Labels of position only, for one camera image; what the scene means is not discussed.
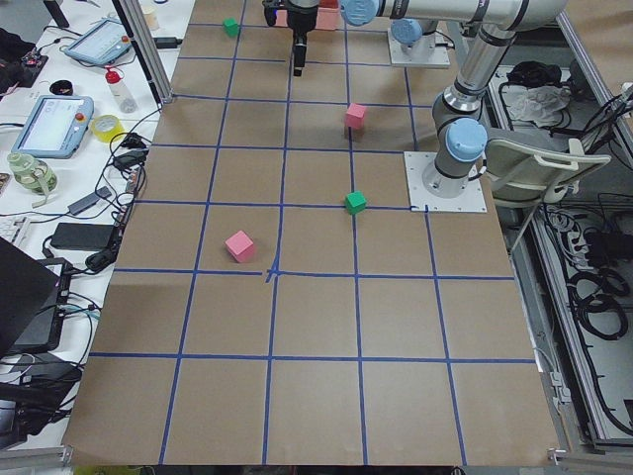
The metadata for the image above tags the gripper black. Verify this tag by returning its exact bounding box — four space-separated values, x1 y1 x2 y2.
286 0 317 77

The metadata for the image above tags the pink plastic bin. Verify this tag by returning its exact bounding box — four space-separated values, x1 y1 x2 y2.
275 6 341 31

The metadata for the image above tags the green cube far corner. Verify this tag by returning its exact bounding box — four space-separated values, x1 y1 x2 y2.
223 17 240 38

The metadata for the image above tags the pink cube near centre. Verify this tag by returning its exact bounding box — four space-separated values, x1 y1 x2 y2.
344 103 367 130

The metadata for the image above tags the small black power brick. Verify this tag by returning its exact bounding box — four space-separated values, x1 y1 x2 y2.
153 37 183 49

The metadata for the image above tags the paper cup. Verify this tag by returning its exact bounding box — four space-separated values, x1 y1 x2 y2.
141 5 160 31

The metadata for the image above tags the green cube near base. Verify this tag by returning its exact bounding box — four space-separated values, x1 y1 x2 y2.
344 190 367 216

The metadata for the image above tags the red cap squeeze bottle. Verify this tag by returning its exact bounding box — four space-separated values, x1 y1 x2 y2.
105 67 137 114

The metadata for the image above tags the far teach pendant tablet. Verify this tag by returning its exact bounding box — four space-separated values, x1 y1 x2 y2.
63 19 132 66

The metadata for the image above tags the teach pendant tablet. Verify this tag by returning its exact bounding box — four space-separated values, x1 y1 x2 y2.
11 95 94 159
63 19 132 66

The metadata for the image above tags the pink cube near edge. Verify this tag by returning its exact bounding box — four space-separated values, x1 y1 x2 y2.
225 231 256 263

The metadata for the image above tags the yellow tape roll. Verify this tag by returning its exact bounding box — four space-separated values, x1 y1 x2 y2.
90 115 125 143

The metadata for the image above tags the grey office chair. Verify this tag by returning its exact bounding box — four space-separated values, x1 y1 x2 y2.
485 128 611 208

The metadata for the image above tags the near teach pendant tablet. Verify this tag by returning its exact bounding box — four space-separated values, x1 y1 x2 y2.
11 95 94 159

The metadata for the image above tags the black power adapter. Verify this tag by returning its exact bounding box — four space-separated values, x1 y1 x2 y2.
50 223 115 251

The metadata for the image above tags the black laptop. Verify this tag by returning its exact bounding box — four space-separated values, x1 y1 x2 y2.
1 239 70 357

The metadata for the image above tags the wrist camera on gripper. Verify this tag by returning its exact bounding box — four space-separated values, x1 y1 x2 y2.
262 0 279 27

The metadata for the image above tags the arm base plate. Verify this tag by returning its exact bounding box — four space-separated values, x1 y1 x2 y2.
388 31 450 69
404 151 487 213

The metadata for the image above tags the aluminium frame post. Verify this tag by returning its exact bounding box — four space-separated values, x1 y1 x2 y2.
112 0 173 106

